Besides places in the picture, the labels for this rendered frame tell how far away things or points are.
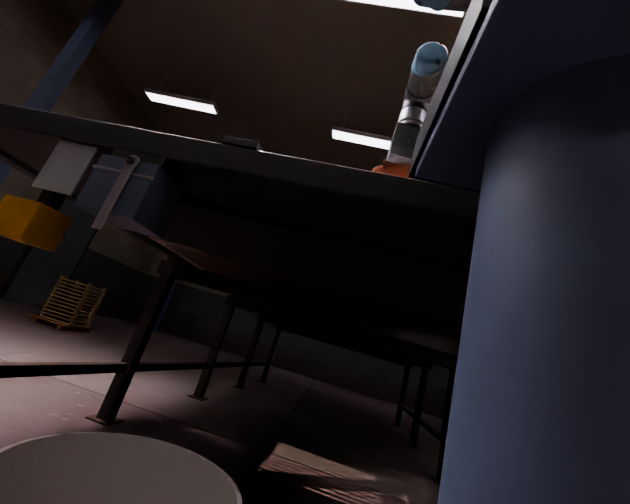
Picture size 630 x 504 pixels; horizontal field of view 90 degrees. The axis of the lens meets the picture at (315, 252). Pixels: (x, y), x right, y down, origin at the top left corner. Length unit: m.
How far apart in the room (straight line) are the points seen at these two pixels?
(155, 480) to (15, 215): 0.55
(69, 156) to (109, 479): 0.63
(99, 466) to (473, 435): 0.56
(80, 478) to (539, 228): 0.67
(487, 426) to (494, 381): 0.03
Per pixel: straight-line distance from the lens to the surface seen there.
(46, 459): 0.64
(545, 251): 0.27
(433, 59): 0.91
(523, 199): 0.30
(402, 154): 0.87
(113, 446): 0.67
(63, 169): 0.87
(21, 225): 0.82
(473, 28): 0.36
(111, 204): 0.70
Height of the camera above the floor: 0.58
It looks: 17 degrees up
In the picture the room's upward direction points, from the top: 17 degrees clockwise
